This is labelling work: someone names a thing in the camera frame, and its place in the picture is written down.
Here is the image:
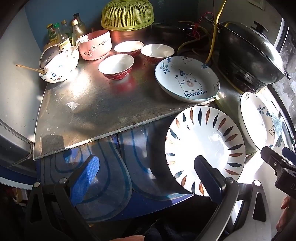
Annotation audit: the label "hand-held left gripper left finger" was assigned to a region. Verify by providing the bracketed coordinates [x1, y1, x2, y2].
[24, 154, 100, 241]

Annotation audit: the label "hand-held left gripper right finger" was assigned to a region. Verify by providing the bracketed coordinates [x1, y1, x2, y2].
[194, 155, 275, 241]

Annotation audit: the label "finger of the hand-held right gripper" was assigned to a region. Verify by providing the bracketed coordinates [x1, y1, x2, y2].
[260, 146, 286, 172]
[281, 146, 296, 166]

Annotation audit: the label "white leaf-pattern plate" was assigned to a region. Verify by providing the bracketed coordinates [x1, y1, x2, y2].
[165, 106, 246, 197]

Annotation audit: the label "white bear-print plate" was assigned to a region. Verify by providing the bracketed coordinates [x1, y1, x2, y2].
[238, 92, 282, 151]

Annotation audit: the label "person's right hand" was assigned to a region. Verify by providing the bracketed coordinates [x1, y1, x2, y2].
[276, 196, 296, 232]

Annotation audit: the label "black cooker base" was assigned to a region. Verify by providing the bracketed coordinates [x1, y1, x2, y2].
[214, 54, 270, 93]

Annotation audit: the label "blue bear-print plate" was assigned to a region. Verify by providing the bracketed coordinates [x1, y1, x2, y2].
[154, 56, 220, 104]

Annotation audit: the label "small white bear bowl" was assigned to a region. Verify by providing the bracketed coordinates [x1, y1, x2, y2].
[39, 71, 68, 83]

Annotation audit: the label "black wok with lid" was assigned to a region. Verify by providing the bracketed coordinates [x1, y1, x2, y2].
[219, 21, 291, 84]

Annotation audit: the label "red bowl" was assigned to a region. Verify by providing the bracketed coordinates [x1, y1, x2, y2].
[114, 40, 144, 58]
[98, 54, 135, 81]
[140, 44, 175, 65]

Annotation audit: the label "large white bear bowl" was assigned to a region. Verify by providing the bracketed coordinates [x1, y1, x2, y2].
[43, 46, 79, 76]

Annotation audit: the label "glass pot lid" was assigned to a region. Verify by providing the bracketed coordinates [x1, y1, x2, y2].
[39, 44, 62, 70]

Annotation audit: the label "pink flower bowl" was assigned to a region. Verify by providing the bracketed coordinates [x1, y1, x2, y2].
[77, 29, 112, 61]

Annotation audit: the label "white-label sauce bottle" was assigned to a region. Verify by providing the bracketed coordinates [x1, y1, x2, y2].
[54, 22, 71, 51]

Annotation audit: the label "green-label sauce bottle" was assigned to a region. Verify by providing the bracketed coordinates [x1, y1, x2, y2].
[47, 23, 57, 45]

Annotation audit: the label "copper basin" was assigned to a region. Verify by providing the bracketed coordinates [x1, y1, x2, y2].
[109, 25, 151, 45]

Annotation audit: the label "clear glass bottle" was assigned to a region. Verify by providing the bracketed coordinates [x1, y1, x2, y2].
[61, 20, 73, 40]

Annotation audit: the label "dark pot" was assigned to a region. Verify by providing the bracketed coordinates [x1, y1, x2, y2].
[151, 23, 186, 45]

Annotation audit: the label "dark-cap glass bottle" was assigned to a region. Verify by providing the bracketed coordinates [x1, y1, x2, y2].
[73, 13, 88, 36]

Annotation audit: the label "yellow mesh food cover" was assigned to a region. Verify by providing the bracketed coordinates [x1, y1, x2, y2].
[101, 0, 155, 31]

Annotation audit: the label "yellow cable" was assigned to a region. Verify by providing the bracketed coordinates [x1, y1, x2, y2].
[178, 0, 228, 65]

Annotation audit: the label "red wires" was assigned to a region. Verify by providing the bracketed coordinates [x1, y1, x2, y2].
[178, 13, 216, 45]

